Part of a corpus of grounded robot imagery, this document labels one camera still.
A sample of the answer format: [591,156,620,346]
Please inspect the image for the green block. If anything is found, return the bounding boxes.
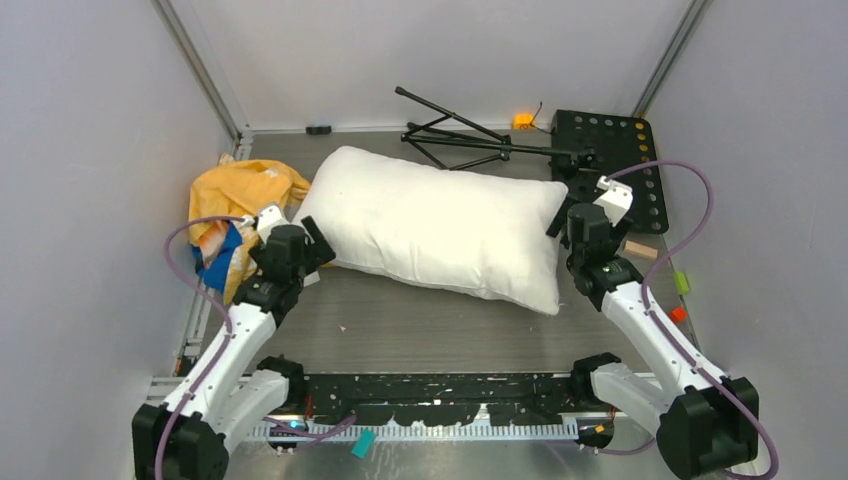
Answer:
[673,271,691,296]

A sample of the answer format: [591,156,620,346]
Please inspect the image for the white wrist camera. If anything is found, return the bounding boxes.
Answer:
[238,203,290,245]
[592,176,633,227]

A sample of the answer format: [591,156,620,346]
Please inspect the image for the orange tape roll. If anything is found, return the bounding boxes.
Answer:
[511,113,535,130]

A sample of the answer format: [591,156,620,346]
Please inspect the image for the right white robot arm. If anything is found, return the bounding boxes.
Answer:
[547,197,759,479]

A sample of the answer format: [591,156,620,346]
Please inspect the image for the red block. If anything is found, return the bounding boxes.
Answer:
[668,306,688,324]

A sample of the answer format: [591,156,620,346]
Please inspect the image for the black perforated metal plate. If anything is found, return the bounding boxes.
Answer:
[549,110,669,235]

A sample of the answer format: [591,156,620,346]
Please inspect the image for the yellow printed pillowcase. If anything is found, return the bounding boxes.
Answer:
[188,154,311,304]

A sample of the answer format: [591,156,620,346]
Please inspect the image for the teal tape piece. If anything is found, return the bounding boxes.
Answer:
[351,429,377,459]

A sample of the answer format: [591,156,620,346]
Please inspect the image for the black folded tripod stand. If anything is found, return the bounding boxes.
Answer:
[394,86,601,178]

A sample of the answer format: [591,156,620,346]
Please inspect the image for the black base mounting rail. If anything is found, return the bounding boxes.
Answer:
[272,373,612,427]

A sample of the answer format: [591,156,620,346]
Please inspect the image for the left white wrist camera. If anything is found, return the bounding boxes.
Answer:
[238,203,290,245]

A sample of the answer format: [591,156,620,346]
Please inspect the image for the white slotted cable duct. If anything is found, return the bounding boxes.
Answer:
[248,421,581,444]

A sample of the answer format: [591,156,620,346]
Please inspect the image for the wooden block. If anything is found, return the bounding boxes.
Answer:
[623,240,659,260]

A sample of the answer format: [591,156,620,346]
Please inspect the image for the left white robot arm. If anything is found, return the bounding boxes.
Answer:
[131,213,336,479]

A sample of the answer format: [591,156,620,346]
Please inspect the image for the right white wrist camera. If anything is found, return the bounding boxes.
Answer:
[592,176,633,227]

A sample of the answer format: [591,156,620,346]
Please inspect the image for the white pillow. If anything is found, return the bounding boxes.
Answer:
[293,146,568,315]

